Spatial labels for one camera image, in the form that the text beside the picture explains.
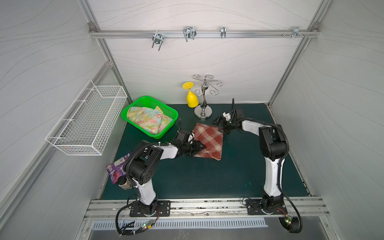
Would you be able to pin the metal bracket right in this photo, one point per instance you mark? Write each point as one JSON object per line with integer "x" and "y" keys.
{"x": 296, "y": 34}

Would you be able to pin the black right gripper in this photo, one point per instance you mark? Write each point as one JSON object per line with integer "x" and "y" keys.
{"x": 226, "y": 123}

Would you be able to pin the metal u-bolt clamp middle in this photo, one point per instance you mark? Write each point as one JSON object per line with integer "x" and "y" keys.
{"x": 189, "y": 33}

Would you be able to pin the aluminium crossbar rail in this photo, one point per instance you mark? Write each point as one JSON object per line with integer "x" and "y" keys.
{"x": 201, "y": 34}

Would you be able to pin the purple snack packet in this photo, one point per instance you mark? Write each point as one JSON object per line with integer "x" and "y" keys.
{"x": 115, "y": 169}

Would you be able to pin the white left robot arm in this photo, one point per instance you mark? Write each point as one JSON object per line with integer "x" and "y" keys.
{"x": 145, "y": 158}

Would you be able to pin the chrome cup holder stand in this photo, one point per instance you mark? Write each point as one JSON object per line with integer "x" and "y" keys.
{"x": 207, "y": 83}

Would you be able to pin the white wire basket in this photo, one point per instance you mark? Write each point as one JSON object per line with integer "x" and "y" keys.
{"x": 86, "y": 126}

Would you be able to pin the metal hook clamp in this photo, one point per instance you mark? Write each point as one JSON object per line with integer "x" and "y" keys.
{"x": 223, "y": 32}

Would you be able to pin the red plaid skirt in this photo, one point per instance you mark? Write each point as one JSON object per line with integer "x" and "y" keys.
{"x": 212, "y": 138}

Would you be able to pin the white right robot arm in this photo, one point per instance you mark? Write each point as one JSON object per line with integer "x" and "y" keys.
{"x": 274, "y": 146}

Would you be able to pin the metal u-bolt clamp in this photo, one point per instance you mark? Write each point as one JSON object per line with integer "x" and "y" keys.
{"x": 157, "y": 39}
{"x": 189, "y": 33}

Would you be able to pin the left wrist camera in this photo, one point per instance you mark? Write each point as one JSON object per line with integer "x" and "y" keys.
{"x": 184, "y": 136}

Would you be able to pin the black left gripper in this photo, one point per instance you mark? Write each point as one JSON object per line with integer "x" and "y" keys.
{"x": 193, "y": 146}

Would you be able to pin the pastel floral skirt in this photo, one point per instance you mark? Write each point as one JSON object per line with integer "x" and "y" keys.
{"x": 153, "y": 121}

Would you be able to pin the brown capped bottle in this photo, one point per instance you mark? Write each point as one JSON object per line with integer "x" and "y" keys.
{"x": 124, "y": 183}

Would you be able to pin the metal u-bolt clamp left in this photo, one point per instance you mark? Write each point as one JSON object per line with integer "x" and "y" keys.
{"x": 157, "y": 39}

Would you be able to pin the yellow plastic goblet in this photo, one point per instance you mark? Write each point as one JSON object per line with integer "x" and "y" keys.
{"x": 192, "y": 99}

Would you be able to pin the green plastic basket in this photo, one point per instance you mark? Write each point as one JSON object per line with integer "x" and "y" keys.
{"x": 150, "y": 102}

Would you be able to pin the white vent strip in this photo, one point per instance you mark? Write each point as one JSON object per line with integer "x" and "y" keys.
{"x": 168, "y": 224}

